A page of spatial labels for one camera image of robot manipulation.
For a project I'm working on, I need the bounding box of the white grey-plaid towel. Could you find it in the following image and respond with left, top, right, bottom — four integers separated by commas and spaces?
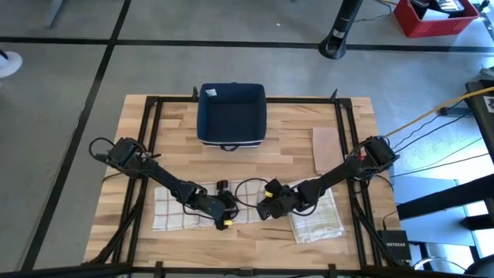
287, 178, 346, 245

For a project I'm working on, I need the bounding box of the black metal stand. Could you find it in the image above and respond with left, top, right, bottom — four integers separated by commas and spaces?
396, 172, 494, 232

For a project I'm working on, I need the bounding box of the black floor cable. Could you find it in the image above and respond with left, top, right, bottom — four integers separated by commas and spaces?
388, 152, 491, 178
401, 137, 484, 173

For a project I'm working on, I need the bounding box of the navy fabric basket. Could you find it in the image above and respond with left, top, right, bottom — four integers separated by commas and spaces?
196, 81, 268, 152

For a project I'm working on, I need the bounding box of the black Netgear switch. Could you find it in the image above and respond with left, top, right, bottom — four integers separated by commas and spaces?
377, 229, 412, 261

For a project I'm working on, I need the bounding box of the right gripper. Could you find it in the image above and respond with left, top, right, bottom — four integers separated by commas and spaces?
255, 178, 306, 222

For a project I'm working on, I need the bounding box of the red plastic crate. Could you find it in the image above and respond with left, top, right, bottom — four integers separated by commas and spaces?
393, 0, 480, 39

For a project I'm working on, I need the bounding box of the black aluminium frame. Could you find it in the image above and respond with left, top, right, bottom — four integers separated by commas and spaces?
0, 86, 494, 278

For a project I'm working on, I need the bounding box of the white round floor object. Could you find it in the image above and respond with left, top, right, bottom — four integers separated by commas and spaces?
0, 49, 23, 79

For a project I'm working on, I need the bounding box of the yellow cable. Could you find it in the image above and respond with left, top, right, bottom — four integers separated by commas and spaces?
384, 85, 494, 138

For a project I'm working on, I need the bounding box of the black round chair base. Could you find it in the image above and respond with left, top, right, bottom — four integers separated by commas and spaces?
462, 253, 494, 278

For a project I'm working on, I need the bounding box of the grey metal leg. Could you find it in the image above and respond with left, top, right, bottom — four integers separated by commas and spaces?
41, 0, 65, 30

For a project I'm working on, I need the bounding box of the black white keyboard device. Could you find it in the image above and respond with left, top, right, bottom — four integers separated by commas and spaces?
430, 0, 466, 16

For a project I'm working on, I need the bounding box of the black equipment case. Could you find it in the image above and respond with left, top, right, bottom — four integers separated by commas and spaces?
465, 79, 494, 163

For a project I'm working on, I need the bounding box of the white brown-checked towel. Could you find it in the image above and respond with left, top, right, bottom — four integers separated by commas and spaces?
151, 178, 272, 232

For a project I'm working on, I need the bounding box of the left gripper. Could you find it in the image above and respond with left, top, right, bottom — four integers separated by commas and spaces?
188, 178, 240, 232

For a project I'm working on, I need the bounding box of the pink towel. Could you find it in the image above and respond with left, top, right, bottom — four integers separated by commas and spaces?
311, 127, 345, 176

